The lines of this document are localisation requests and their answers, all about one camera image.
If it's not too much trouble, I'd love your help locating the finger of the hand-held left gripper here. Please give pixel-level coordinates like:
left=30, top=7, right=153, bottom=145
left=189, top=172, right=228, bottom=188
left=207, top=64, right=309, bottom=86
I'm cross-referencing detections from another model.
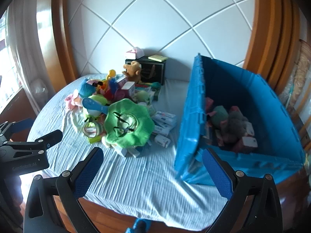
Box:
left=0, top=118, right=34, bottom=142
left=31, top=129, right=64, bottom=151

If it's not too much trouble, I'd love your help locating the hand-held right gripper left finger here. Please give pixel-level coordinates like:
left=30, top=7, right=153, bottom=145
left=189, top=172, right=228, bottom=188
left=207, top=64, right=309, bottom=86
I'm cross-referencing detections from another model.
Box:
left=23, top=147, right=105, bottom=233

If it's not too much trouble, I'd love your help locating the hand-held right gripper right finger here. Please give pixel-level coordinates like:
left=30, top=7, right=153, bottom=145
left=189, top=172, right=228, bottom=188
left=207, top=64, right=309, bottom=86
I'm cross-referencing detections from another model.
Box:
left=202, top=148, right=283, bottom=233

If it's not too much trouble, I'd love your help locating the pink pig plush orange dress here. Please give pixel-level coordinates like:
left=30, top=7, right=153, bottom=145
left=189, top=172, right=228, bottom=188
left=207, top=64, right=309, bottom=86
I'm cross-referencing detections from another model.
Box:
left=64, top=91, right=84, bottom=111

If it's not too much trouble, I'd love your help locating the blue plastic storage bin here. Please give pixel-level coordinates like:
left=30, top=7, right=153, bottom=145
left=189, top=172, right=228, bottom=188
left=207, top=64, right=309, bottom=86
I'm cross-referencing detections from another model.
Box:
left=174, top=53, right=306, bottom=187

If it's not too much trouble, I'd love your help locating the blue plastic brush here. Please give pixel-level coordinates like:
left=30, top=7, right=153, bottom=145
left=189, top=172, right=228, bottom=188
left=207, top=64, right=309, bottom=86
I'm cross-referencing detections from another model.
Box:
left=82, top=97, right=110, bottom=114

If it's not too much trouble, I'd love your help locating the green frog plush toy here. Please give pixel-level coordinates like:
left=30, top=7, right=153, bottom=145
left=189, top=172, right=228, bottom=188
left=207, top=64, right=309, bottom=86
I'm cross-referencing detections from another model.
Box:
left=83, top=95, right=110, bottom=120

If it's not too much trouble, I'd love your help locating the dark wooden nightstand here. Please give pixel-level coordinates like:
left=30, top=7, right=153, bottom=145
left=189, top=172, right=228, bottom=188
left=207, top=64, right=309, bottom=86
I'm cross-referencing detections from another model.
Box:
left=0, top=87, right=37, bottom=127

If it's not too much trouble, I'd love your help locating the lime green packet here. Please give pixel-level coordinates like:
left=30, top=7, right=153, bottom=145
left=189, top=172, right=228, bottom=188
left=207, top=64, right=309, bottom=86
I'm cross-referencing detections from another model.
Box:
left=89, top=135, right=107, bottom=144

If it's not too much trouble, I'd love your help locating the clear plastic bag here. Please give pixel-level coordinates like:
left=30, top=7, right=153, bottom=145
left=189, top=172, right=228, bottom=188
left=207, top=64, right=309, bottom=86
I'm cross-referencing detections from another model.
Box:
left=29, top=78, right=49, bottom=107

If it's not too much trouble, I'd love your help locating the clear tape roll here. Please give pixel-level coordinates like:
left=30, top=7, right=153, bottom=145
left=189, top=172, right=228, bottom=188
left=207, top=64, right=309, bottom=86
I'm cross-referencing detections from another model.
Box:
left=82, top=121, right=105, bottom=137

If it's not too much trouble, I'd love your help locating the pink white carton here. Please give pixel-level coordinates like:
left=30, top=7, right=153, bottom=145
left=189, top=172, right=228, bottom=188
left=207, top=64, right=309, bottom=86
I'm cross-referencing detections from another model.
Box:
left=232, top=136, right=258, bottom=154

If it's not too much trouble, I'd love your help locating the grey plush toy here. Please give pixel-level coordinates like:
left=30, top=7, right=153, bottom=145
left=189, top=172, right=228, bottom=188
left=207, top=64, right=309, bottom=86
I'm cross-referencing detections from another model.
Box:
left=219, top=116, right=251, bottom=143

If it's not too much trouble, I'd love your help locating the dull green plush toy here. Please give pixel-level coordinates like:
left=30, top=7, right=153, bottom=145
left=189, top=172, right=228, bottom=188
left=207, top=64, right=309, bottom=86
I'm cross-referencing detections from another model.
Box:
left=210, top=105, right=230, bottom=129

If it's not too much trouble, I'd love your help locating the blue round plush toy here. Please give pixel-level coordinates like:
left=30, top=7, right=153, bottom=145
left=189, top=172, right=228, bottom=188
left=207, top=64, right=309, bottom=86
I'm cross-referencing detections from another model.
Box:
left=78, top=79, right=98, bottom=97

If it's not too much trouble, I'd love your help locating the green flower-shaped plush hat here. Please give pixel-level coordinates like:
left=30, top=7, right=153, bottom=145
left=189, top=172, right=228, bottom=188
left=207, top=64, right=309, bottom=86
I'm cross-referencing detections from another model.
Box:
left=103, top=98, right=155, bottom=148

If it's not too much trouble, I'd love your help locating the window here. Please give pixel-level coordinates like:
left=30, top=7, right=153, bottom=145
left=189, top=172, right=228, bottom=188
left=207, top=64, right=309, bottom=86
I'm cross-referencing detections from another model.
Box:
left=0, top=7, right=22, bottom=112

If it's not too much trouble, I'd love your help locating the small pink plush toy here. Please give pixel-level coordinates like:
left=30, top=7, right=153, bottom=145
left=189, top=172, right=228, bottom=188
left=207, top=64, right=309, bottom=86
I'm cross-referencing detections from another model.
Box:
left=205, top=97, right=217, bottom=117

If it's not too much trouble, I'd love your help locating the yellow duck plush toy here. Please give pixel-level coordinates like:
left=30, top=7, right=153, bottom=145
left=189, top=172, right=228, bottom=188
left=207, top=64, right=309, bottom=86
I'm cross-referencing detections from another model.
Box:
left=93, top=80, right=110, bottom=95

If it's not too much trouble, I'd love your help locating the pile of white medicine boxes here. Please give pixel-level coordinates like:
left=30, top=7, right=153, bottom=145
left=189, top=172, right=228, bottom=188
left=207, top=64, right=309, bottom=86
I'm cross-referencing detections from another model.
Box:
left=113, top=74, right=178, bottom=159

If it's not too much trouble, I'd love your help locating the pink pig plush red dress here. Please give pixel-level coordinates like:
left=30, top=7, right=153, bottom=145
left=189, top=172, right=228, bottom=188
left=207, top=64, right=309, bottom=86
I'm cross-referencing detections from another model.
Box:
left=103, top=80, right=123, bottom=102

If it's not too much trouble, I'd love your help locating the white curtain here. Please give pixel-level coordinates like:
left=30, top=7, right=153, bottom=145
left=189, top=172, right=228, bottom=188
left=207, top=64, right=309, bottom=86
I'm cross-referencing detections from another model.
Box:
left=5, top=0, right=49, bottom=117

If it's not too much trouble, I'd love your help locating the pale green plush toy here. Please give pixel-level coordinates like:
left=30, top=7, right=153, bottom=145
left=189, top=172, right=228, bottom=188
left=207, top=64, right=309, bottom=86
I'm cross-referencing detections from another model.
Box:
left=134, top=90, right=151, bottom=105

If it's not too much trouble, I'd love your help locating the brown teddy bear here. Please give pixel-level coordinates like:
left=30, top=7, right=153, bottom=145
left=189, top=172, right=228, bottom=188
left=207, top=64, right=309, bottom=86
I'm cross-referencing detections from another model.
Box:
left=121, top=61, right=142, bottom=84

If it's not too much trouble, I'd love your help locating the black gift box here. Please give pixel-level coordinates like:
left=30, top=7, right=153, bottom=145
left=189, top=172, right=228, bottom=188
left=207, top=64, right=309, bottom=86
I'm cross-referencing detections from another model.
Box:
left=125, top=56, right=167, bottom=86

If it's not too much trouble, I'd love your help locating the pink tissue box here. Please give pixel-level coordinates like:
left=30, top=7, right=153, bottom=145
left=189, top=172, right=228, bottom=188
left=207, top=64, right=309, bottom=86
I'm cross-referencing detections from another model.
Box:
left=125, top=47, right=145, bottom=59

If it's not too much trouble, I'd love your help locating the patterned cloth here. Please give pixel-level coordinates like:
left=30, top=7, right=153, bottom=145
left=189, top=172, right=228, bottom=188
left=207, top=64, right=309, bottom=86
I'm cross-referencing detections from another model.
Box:
left=279, top=39, right=311, bottom=151

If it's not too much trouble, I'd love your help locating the wooden headboard frame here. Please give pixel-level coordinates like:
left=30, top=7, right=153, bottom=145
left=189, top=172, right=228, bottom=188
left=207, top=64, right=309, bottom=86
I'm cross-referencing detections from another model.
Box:
left=36, top=0, right=79, bottom=80
left=243, top=0, right=302, bottom=95

